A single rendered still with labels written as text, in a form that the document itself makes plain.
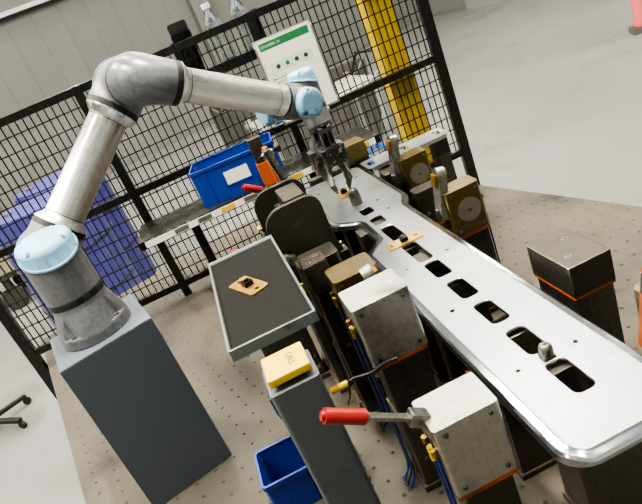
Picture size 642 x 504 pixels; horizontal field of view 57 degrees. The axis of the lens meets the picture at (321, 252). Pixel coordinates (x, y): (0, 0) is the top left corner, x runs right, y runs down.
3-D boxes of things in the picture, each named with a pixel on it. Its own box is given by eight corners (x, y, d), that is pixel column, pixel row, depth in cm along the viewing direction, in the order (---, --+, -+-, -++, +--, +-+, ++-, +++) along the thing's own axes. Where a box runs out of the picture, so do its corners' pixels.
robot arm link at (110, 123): (11, 277, 121) (119, 39, 125) (4, 264, 134) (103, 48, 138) (68, 296, 128) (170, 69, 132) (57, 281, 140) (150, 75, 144)
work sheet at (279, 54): (340, 101, 220) (309, 17, 208) (285, 125, 218) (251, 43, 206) (338, 100, 222) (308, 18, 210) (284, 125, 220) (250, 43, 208)
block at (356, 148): (397, 232, 209) (363, 138, 195) (377, 242, 209) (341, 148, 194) (389, 226, 217) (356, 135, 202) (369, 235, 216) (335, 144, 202)
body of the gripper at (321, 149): (327, 172, 163) (311, 132, 158) (319, 166, 171) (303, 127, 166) (351, 161, 164) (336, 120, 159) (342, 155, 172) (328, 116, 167)
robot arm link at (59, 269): (51, 314, 115) (12, 256, 110) (41, 298, 127) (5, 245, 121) (107, 281, 120) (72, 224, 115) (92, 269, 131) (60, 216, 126)
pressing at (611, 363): (731, 393, 69) (730, 383, 68) (565, 483, 67) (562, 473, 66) (360, 166, 195) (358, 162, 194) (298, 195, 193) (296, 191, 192)
